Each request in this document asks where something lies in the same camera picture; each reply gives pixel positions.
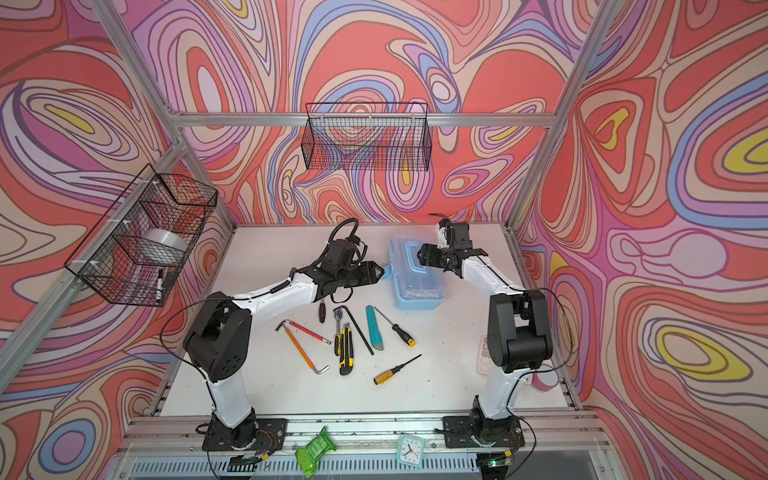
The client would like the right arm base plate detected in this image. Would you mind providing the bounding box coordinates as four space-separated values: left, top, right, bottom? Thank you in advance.
435 415 526 452

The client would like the light blue plastic tool box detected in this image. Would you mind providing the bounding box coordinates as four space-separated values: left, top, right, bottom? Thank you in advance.
382 236 447 311

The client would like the large yellow black utility knife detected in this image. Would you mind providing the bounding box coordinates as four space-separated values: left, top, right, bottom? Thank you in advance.
339 323 354 376

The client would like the ratchet wrench dark handle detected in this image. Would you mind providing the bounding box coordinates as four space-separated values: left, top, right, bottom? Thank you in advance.
318 300 327 324

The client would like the screwdriver black orange handle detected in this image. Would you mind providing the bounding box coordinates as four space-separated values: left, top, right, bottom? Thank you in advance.
373 307 416 348

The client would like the black hex key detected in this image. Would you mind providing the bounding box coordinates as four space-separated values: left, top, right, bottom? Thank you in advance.
333 305 374 356

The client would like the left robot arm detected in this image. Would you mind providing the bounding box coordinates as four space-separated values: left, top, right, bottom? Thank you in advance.
183 236 385 430

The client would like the black wire basket left wall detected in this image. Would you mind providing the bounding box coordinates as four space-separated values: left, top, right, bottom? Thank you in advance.
65 166 218 307

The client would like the grey tape roll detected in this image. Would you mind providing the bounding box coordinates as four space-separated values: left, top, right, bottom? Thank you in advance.
143 228 188 251

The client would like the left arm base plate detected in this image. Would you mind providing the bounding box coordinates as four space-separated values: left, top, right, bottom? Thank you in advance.
202 415 288 453

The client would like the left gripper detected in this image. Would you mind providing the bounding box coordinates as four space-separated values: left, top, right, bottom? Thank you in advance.
335 261 387 290

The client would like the pink calculator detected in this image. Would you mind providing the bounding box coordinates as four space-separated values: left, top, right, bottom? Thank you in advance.
476 336 494 376

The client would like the black wire basket wall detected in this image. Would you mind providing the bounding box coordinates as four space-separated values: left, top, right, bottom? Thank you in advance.
65 166 218 307
301 100 432 172

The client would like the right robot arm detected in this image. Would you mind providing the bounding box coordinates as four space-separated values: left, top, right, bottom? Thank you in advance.
417 214 554 430

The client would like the black wire basket back wall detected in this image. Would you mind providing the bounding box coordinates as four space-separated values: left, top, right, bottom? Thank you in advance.
301 100 432 172

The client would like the small teal alarm clock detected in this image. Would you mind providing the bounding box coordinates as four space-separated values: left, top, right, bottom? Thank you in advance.
396 435 425 468

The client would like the red hex key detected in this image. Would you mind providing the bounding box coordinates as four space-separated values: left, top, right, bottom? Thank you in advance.
282 319 332 345

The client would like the orange hex key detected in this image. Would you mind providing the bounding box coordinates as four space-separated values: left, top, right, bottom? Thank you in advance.
276 321 330 375

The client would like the teal utility knife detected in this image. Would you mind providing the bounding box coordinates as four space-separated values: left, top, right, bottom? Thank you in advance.
366 305 384 351

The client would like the small yellow handle screwdriver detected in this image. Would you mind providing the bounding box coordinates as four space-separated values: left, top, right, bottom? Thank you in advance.
373 354 421 385

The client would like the pink tape roll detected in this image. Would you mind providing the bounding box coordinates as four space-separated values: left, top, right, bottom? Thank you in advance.
531 367 560 393

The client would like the black marker in basket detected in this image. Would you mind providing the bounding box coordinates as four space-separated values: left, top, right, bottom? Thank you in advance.
155 268 164 305

